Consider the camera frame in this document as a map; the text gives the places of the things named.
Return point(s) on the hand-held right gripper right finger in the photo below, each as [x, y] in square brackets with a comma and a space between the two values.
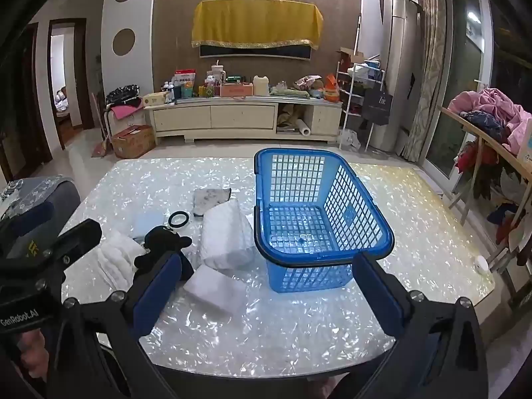
[382, 295]

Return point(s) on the open cardboard box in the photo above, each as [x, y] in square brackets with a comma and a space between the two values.
[349, 55]

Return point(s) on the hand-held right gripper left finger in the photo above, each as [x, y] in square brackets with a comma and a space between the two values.
[160, 291]

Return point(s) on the blue plastic basket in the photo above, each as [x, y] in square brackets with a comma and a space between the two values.
[307, 276]

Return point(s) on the red and white bag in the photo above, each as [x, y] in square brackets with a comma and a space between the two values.
[185, 81]

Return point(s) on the patterned curtain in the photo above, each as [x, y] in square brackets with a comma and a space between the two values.
[428, 70]

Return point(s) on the wooden drying rack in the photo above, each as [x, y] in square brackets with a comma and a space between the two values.
[478, 133]

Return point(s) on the cream carton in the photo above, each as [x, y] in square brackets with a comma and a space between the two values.
[156, 99]

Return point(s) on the green pad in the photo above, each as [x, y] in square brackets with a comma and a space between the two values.
[289, 91]

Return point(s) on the white and blue box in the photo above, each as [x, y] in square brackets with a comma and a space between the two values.
[525, 141]

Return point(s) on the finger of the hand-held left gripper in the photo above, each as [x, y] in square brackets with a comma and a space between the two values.
[29, 218]
[79, 235]

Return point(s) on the brown cardboard box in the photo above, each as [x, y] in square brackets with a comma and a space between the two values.
[133, 143]

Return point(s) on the small white pad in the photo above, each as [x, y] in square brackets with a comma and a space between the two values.
[214, 289]

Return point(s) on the orange bag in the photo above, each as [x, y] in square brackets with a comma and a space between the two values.
[331, 89]

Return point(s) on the cream television cabinet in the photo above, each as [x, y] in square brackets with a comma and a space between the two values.
[241, 116]

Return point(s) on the dark blue garment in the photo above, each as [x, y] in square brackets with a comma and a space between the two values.
[486, 122]

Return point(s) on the white towel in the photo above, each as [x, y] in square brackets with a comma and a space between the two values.
[226, 237]

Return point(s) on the white metal rack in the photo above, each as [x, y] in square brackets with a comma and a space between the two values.
[353, 91]

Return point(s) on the black garment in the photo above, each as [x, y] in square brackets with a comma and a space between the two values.
[162, 239]

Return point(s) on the white plastic bag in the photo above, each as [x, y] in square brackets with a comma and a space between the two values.
[350, 140]

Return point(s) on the pink folded cloth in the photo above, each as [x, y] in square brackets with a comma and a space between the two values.
[124, 111]

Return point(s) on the grey covered chair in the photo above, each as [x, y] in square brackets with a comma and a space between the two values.
[62, 203]

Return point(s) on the white cup with straw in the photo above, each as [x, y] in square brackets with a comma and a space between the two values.
[218, 74]

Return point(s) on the light blue cloth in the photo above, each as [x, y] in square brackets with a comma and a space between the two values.
[147, 222]

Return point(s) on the small white round device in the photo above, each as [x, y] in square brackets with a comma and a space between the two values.
[482, 265]

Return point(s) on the patterned snack bag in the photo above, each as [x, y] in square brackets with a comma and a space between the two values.
[307, 82]

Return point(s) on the grey patterned cloth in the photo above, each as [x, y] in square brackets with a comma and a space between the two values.
[210, 200]

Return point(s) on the white paper roll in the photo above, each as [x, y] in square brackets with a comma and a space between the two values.
[302, 127]

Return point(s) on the standing air conditioner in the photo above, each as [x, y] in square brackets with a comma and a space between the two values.
[399, 50]

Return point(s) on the black shopping bag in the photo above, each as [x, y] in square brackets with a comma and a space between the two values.
[377, 106]

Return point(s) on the round brown wall disc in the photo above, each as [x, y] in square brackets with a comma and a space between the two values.
[124, 41]

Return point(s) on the white plastic jug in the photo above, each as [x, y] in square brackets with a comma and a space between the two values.
[260, 86]

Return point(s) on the pink box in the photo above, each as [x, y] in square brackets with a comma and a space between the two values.
[236, 90]

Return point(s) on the pink blanket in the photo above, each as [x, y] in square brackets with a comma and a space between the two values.
[494, 99]

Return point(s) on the red hanging clothes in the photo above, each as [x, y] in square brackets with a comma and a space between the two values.
[469, 156]

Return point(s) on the person's left hand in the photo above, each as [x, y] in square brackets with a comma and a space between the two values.
[31, 351]

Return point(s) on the white cloth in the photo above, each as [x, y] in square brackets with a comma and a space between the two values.
[116, 257]

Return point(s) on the dark clothes pile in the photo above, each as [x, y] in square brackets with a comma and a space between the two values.
[122, 95]

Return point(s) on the broom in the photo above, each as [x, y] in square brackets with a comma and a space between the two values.
[99, 147]

